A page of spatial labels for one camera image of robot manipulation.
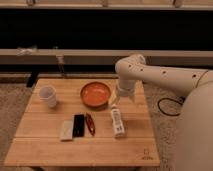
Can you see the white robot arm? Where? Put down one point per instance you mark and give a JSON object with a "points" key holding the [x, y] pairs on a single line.
{"points": [[183, 81]]}

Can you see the white robot base body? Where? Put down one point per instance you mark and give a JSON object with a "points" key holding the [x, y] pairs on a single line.
{"points": [[194, 145]]}

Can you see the black rectangular case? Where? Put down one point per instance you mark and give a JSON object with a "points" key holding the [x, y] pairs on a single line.
{"points": [[78, 128]]}

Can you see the white rectangular eraser block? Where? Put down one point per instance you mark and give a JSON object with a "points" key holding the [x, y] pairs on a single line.
{"points": [[66, 133]]}

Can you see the grey horizontal rail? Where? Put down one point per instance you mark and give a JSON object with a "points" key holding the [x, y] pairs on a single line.
{"points": [[107, 57]]}

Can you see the white plastic cup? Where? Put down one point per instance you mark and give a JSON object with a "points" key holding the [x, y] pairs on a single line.
{"points": [[48, 95]]}

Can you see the wooden table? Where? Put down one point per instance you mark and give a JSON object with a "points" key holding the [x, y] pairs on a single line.
{"points": [[37, 140]]}

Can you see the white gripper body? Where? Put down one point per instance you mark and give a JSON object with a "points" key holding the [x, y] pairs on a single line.
{"points": [[125, 88]]}

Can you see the orange ceramic bowl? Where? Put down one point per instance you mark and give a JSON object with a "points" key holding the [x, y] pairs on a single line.
{"points": [[95, 94]]}

